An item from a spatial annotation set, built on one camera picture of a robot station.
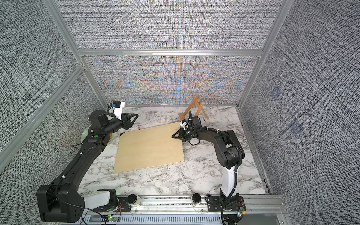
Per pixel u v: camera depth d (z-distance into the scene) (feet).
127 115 2.26
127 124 2.23
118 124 2.20
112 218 2.30
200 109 3.01
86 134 3.21
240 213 2.27
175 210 2.40
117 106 2.14
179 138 2.81
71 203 1.19
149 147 3.03
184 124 2.98
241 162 1.64
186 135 2.73
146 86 3.62
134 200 2.18
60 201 1.19
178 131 2.90
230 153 1.72
